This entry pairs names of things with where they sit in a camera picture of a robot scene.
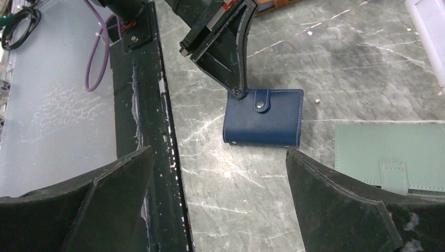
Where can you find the clear plastic divided box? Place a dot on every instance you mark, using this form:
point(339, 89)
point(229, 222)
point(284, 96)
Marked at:
point(428, 18)

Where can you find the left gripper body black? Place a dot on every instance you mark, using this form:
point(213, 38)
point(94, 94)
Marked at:
point(203, 18)

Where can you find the blue leather card holder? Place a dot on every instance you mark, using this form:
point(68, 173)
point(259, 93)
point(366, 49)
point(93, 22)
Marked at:
point(264, 117)

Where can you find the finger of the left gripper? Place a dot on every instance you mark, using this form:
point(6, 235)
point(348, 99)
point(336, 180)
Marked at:
point(223, 54)

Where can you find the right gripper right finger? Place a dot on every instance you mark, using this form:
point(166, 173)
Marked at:
point(339, 213)

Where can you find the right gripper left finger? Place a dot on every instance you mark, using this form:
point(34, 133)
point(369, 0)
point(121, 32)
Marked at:
point(96, 211)

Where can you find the brown leather wallet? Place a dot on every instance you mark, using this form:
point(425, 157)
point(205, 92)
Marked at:
point(269, 5)

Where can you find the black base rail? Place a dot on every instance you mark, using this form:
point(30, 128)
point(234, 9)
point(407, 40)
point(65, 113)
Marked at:
point(143, 117)

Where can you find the green leather card holder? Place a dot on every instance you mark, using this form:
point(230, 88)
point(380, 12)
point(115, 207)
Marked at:
point(400, 158)

